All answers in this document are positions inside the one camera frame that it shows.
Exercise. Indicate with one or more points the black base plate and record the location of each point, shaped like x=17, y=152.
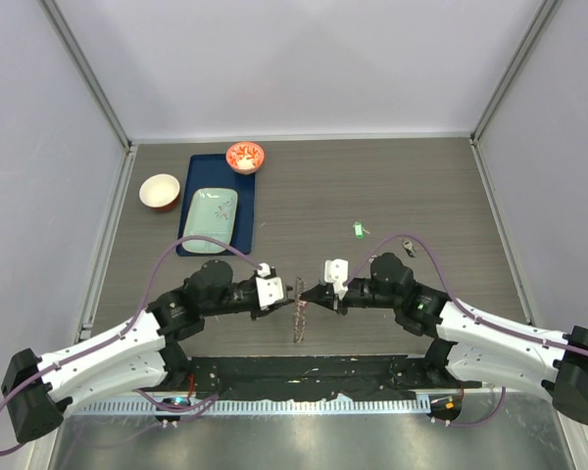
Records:
x=315, y=378

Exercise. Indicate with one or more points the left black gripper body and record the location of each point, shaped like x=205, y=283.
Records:
x=237, y=300

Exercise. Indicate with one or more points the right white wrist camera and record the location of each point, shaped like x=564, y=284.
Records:
x=335, y=273

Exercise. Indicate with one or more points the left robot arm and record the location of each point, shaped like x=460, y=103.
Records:
x=144, y=352

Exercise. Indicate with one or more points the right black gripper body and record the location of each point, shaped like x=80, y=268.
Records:
x=363, y=295

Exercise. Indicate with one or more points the black-head key far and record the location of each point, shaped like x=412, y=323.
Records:
x=409, y=248

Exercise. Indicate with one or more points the blue tray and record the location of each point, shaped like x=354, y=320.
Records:
x=212, y=171

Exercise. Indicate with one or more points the metal disc key organizer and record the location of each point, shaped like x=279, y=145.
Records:
x=300, y=313

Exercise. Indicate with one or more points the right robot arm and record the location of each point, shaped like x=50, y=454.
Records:
x=468, y=344

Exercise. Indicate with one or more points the white and red bowl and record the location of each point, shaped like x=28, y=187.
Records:
x=160, y=192

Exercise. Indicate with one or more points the green key tag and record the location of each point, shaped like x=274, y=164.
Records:
x=360, y=231

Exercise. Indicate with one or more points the red patterned bowl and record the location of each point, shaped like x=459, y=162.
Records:
x=245, y=157

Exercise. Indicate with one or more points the slotted cable duct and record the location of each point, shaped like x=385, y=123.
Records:
x=340, y=405

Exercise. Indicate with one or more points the light green rectangular plate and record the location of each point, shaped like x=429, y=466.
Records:
x=211, y=213

